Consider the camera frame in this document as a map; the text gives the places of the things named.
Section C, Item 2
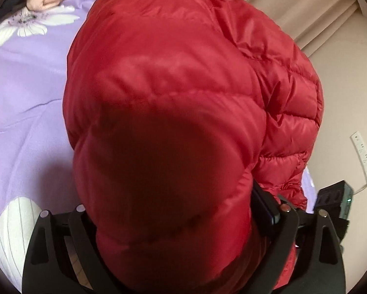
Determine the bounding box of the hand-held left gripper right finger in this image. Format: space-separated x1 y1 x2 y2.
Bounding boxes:
242 179 346 294

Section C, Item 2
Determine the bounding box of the purple floral bed sheet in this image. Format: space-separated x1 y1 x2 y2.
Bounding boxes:
0 0 319 284

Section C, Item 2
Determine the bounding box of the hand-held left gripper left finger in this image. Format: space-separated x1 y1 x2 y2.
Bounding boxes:
22 205 112 294

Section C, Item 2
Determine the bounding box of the white power strip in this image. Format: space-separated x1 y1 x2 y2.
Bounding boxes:
350 131 367 185

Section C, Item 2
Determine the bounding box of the red down jacket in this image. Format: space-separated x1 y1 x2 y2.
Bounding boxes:
62 0 324 294

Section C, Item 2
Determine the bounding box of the beige curtain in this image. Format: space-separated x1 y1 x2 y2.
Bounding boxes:
237 0 367 60

